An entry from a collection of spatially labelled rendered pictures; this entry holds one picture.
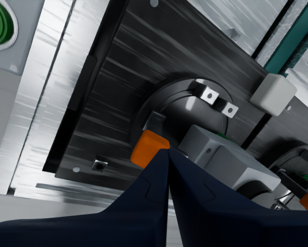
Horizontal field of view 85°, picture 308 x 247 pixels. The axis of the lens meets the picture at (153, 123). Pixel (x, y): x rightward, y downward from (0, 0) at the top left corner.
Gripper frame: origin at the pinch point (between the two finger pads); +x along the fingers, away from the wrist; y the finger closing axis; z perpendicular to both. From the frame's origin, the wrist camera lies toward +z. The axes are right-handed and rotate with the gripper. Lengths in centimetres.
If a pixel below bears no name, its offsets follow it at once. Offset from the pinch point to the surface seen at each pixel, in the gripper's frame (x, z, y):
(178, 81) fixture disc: 12.6, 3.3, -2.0
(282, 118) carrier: 20.5, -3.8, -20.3
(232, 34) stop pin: 16.4, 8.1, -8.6
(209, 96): 12.0, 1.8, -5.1
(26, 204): 20.7, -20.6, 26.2
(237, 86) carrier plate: 17.2, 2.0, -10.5
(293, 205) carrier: 27, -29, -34
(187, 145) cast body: 8.3, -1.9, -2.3
